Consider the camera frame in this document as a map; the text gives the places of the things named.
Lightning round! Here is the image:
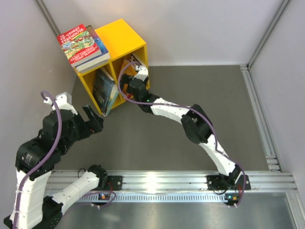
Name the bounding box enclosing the yellow blue brideshead revisited book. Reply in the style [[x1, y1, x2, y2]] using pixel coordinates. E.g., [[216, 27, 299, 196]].
[[102, 85, 119, 116]]

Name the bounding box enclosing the yellow blue 169-storey treehouse book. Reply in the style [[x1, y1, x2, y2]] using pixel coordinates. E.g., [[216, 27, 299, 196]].
[[129, 53, 146, 66]]

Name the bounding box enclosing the dark blue nineteen eighty-four book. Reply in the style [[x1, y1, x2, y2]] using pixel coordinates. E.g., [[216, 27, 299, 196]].
[[92, 67, 116, 115]]

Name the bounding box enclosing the blue orange gradient cover book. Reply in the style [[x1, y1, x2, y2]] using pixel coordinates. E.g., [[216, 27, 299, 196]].
[[75, 25, 110, 73]]

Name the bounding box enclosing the red 13-storey treehouse book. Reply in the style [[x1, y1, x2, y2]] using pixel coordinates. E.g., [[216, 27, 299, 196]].
[[57, 24, 99, 67]]

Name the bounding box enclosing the green cover paperback book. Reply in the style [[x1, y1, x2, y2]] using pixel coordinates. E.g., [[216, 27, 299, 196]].
[[124, 92, 132, 99]]

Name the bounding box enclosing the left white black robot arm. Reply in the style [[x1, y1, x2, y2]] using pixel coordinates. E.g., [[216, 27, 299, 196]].
[[3, 105, 108, 229]]

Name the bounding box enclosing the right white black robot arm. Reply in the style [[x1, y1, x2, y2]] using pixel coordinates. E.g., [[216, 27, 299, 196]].
[[127, 77, 246, 190]]

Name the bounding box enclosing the yellow wooden cubby shelf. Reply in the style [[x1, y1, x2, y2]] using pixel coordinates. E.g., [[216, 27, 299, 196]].
[[72, 19, 148, 115]]

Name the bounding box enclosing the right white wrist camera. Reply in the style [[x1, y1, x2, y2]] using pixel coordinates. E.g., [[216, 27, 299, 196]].
[[134, 65, 149, 82]]

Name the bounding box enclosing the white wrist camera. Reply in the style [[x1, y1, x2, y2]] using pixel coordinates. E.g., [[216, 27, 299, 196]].
[[55, 92, 78, 115], [134, 65, 149, 82]]

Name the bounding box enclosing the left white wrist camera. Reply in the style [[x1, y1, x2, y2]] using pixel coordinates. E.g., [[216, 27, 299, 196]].
[[55, 92, 78, 115]]

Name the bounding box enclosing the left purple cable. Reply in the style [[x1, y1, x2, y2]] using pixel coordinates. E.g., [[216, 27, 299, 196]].
[[11, 90, 117, 229]]

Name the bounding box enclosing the purple cable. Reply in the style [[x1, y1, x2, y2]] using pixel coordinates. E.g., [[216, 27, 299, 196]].
[[118, 61, 246, 208], [11, 90, 117, 229]]

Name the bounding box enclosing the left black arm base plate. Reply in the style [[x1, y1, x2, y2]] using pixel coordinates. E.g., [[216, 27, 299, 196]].
[[94, 176, 122, 191]]

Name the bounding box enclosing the aluminium mounting rail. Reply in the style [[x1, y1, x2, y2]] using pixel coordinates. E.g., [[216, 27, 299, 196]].
[[45, 170, 297, 194]]

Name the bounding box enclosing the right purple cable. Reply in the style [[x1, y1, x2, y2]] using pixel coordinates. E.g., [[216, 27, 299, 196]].
[[118, 61, 246, 208]]

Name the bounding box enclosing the perforated metal cable tray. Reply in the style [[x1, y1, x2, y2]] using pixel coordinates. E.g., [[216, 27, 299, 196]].
[[77, 192, 238, 203]]

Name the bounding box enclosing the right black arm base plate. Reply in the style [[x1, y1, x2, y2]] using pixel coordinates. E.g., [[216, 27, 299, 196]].
[[206, 175, 244, 191]]

